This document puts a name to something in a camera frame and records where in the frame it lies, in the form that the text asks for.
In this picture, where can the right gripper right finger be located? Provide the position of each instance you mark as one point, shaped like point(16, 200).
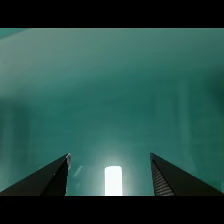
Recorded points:
point(176, 181)

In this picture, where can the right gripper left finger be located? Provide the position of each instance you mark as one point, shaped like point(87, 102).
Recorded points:
point(46, 181)

